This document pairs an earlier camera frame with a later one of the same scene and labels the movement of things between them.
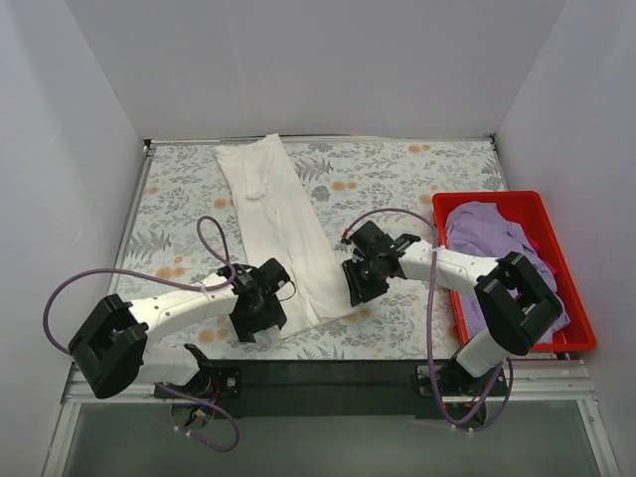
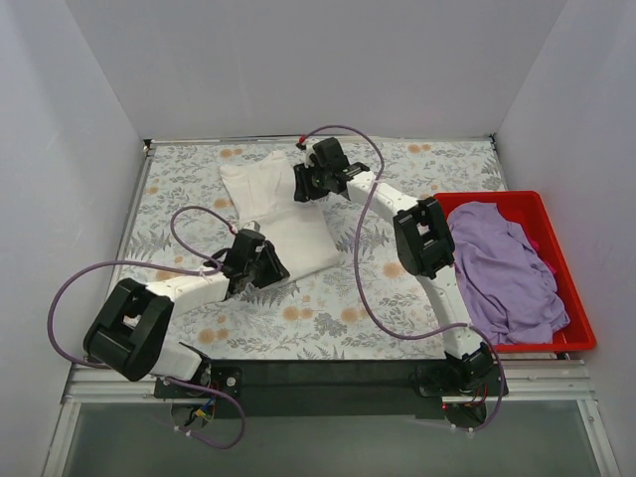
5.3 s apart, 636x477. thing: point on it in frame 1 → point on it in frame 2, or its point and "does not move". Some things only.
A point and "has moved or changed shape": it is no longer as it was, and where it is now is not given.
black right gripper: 358,282 → 308,180
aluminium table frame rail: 80,392 does not move
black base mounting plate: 335,389 does not move
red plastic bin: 528,212 does not move
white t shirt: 284,226 has moved or changed shape
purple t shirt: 479,228 does not move
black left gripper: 263,318 → 263,263
